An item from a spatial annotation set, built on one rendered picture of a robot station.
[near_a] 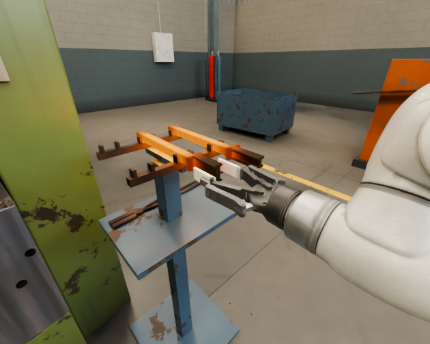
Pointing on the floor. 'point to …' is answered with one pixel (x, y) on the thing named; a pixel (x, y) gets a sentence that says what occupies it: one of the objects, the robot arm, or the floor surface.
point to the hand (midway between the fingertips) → (214, 172)
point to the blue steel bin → (256, 111)
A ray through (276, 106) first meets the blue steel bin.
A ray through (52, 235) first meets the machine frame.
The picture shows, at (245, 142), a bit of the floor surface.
